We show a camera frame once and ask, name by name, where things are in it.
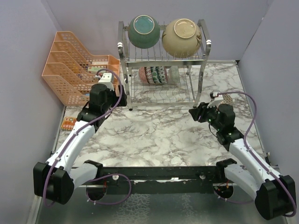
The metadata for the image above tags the green patterned small bowl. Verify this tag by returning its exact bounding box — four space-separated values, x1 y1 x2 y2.
151 67 160 84

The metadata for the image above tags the orange plastic file organizer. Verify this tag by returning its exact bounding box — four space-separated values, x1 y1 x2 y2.
42 31 120 106

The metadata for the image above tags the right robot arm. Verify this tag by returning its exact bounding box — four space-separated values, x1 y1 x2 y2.
189 103 296 220

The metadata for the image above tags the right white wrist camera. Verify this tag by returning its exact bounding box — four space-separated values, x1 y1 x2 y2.
207 91 224 108

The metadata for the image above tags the large cream ceramic bowl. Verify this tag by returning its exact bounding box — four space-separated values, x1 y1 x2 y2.
162 18 202 58

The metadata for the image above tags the steel two-tier dish rack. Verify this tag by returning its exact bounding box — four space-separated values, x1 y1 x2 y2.
117 19 212 111

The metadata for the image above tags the orange snack packet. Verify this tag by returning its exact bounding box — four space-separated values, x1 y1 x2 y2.
60 117 77 131

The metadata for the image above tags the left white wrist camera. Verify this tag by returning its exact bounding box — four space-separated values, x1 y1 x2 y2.
95 73 114 90

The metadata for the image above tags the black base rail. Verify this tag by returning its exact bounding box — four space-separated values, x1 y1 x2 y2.
81 166 232 195

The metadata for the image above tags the large teal ceramic bowl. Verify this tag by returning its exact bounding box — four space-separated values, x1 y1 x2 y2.
128 14 160 49

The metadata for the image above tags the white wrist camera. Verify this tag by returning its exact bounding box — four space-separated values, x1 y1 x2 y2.
207 91 224 108
95 73 114 90

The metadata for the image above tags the pink patterned small bowl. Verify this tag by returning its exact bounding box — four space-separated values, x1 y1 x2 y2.
138 67 148 84

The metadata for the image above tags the dark red patterned bowl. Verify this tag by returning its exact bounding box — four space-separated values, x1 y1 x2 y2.
144 67 154 84

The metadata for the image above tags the blue dotted small bowl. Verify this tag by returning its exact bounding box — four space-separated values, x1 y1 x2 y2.
157 66 168 84

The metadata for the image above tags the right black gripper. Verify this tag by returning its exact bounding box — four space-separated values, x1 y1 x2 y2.
190 101 223 131

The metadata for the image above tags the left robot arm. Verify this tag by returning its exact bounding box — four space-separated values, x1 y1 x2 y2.
33 84 127 204

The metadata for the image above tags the green white box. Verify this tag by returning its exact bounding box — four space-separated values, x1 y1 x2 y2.
87 66 103 75

